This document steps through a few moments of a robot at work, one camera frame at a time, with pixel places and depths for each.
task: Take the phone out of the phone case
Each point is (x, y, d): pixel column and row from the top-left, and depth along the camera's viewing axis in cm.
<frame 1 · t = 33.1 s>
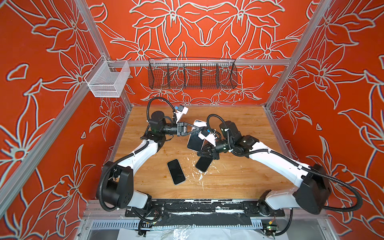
left hand: (197, 131, 68), fingers closed
right hand: (197, 152, 70), fingers closed
left black phone: (176, 172, 87), on the table
middle black phone: (203, 163, 88), point 2 cm above the table

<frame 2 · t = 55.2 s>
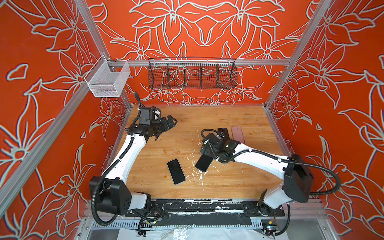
left hand: (170, 123, 80), fingers open
right hand: (204, 151, 83), fingers open
pink clear phone case: (237, 134, 104), on the table
the other named things where they were.

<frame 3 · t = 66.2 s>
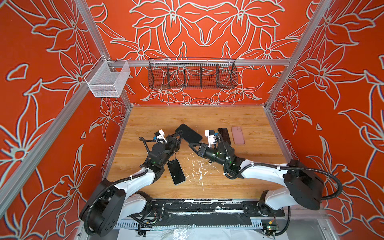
left hand: (183, 130, 76), fingers closed
right hand: (187, 146, 72), fingers closed
middle black phone: (189, 134, 77), point 23 cm above the table
the other named things where they were.

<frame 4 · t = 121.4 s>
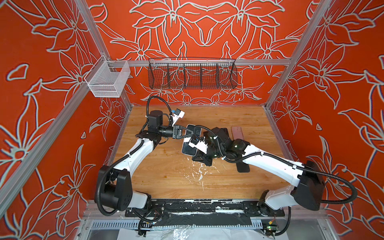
left hand: (192, 134, 70), fingers closed
right hand: (191, 158, 72), fingers closed
left black phone: (187, 149, 69), point 25 cm above the table
